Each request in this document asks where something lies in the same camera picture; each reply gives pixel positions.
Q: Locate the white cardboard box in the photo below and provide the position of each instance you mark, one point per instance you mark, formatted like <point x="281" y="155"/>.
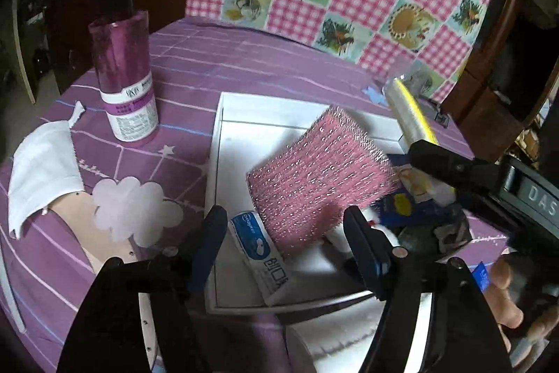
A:
<point x="236" y="163"/>

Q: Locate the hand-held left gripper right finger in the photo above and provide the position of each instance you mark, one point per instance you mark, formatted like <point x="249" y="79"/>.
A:
<point x="367" y="250"/>

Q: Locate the blue eye mask packet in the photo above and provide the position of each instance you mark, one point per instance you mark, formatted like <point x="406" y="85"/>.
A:
<point x="410" y="207"/>

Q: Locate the yellow label clear packet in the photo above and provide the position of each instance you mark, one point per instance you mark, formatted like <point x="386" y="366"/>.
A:
<point x="410" y="111"/>

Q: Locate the white box lid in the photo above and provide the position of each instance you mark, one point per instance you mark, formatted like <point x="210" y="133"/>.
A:
<point x="345" y="338"/>

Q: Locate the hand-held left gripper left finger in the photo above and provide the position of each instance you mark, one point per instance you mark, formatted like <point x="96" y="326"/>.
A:
<point x="209" y="250"/>

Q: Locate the white face mask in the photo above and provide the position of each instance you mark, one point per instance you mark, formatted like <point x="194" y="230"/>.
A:
<point x="43" y="176"/>

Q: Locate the white and black plush toy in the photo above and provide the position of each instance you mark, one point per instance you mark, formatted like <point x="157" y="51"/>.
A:
<point x="380" y="231"/>

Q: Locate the purple cylindrical canister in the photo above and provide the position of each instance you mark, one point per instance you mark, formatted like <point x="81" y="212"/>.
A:
<point x="124" y="84"/>

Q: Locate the white and blue bandage packet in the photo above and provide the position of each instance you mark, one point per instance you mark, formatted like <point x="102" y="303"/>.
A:
<point x="262" y="255"/>

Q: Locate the purple printed tablecloth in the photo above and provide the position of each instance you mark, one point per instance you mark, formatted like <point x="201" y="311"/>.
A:
<point x="183" y="71"/>

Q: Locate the person's right hand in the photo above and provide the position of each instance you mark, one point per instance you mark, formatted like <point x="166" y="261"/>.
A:
<point x="502" y="294"/>

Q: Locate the pink glitter sponge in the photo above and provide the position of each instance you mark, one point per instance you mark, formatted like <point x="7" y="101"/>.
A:
<point x="319" y="180"/>

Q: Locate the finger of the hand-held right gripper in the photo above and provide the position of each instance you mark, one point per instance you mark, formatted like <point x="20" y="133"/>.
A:
<point x="454" y="172"/>

